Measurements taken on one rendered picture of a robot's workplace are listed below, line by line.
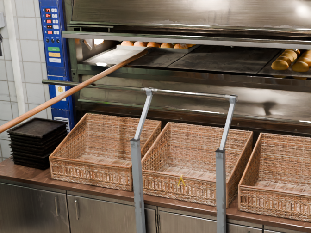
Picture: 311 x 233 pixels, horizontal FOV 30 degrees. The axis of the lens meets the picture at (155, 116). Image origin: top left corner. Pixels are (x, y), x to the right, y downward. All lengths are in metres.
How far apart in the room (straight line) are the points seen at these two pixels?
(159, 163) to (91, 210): 0.50
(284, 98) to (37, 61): 1.69
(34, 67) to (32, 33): 0.23
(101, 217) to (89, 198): 0.14
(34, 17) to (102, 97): 0.70
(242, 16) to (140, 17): 0.63
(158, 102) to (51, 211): 0.95
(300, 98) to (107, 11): 1.28
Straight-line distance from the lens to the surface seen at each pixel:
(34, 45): 4.02
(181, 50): 3.99
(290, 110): 3.38
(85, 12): 3.74
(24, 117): 2.87
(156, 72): 3.59
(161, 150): 3.57
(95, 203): 3.47
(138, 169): 3.15
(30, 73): 4.10
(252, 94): 3.44
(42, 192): 3.66
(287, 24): 3.25
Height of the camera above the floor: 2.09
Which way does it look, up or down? 19 degrees down
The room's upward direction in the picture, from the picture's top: 3 degrees counter-clockwise
